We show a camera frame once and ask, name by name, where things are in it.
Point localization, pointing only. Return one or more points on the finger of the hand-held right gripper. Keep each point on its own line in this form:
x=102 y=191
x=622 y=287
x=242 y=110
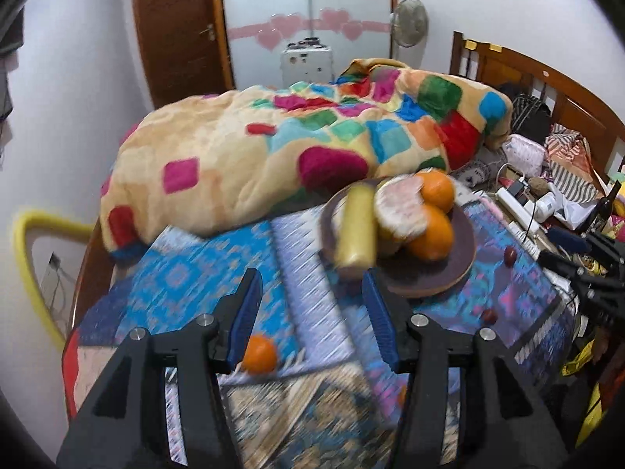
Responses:
x=571 y=273
x=569 y=240

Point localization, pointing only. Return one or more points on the black backpack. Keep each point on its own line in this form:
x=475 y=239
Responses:
x=530 y=117

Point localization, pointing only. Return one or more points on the blue patterned cloth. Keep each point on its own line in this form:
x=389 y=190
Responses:
x=302 y=273

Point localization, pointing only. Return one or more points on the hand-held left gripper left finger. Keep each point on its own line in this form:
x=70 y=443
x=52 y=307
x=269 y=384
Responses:
x=246 y=317

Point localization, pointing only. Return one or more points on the brown wooden headboard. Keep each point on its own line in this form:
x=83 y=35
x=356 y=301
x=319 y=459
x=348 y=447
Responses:
x=547 y=88

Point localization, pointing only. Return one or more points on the yellow plush toy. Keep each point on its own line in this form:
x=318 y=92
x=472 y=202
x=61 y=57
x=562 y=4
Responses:
x=619 y=195

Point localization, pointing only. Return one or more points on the colourful checked blanket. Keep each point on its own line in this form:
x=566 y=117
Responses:
x=254 y=161

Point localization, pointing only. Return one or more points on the dark glass bottle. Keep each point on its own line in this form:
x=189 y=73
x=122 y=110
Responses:
x=605 y=207

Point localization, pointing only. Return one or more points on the long yellow sugarcane piece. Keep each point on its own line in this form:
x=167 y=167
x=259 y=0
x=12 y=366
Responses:
x=356 y=229

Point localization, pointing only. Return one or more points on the white plastic bottle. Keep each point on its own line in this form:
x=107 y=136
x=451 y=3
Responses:
x=547 y=205

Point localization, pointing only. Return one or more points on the small red jujube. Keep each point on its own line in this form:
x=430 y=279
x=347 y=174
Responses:
x=490 y=315
x=510 y=255

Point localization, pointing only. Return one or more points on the large orange with sticker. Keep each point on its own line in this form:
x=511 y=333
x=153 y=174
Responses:
x=439 y=190
x=432 y=234

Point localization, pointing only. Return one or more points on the striped cloth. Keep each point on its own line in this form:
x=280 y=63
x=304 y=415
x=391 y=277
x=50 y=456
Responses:
x=573 y=171

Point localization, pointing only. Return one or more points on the standing electric fan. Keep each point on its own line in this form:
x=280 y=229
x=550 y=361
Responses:
x=409 y=22

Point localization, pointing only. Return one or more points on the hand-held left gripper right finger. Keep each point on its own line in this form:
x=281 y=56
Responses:
x=378 y=317

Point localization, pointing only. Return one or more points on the yellow foam tube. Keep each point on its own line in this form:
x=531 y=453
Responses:
x=24 y=264

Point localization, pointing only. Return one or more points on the wall socket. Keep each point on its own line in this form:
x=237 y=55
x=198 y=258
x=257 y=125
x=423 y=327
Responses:
x=53 y=264

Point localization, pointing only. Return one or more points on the peeled pink pomelo segment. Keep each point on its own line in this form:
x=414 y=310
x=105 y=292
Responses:
x=398 y=202

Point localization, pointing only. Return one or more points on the white power strip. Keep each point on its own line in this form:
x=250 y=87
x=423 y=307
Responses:
x=517 y=210

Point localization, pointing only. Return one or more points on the pink floral pouch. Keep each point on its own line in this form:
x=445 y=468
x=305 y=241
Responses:
x=525 y=154

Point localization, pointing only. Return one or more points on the white wardrobe with pink hearts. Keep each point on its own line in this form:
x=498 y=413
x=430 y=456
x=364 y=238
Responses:
x=307 y=14

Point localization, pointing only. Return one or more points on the brown wooden door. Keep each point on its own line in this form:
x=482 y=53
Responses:
x=180 y=34

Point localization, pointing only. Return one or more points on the white box appliance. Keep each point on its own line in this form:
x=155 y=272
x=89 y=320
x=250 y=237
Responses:
x=306 y=63

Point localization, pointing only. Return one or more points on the brown round plate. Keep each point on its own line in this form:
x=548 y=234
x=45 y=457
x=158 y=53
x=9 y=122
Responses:
x=425 y=273

